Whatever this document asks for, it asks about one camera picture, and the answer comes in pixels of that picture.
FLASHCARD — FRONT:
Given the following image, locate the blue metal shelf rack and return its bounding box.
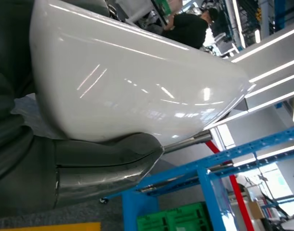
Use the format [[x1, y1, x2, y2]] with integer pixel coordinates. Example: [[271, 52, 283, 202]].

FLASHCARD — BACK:
[[102, 126, 294, 231]]

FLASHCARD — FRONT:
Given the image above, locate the yellow floor tape strip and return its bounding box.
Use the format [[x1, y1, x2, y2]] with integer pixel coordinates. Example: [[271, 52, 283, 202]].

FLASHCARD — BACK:
[[0, 222, 101, 231]]

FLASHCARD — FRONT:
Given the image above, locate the clear plastic film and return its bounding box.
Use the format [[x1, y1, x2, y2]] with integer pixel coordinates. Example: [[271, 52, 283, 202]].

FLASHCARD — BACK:
[[11, 93, 66, 141]]

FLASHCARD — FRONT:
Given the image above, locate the green plastic crate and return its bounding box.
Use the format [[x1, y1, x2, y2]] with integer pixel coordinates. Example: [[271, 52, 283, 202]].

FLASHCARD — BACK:
[[137, 202, 212, 231]]

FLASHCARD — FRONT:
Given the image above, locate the chrome steel rod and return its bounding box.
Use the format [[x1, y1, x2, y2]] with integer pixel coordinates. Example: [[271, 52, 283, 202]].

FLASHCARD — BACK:
[[162, 130, 213, 154]]

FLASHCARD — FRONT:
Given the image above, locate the person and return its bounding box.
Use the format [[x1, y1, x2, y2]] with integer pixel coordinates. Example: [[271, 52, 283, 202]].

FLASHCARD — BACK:
[[161, 7, 220, 50]]

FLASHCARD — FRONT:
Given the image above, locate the small cardboard box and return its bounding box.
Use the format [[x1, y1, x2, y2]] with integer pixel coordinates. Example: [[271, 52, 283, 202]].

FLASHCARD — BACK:
[[247, 200, 265, 220]]

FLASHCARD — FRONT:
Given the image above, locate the red metal post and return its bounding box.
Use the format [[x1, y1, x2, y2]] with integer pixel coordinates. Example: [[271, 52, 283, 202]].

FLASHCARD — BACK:
[[205, 140, 255, 231]]

